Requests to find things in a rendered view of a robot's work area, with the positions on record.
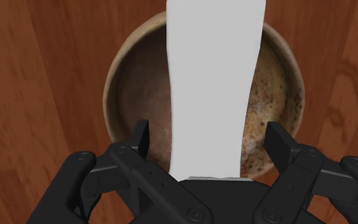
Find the white flat long object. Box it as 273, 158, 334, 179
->
165, 0, 267, 182

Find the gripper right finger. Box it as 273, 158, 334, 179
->
252, 121, 358, 224

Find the beige speckled ceramic bowl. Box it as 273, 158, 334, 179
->
102, 10, 306, 181

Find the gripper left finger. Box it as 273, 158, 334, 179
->
25, 119, 214, 224

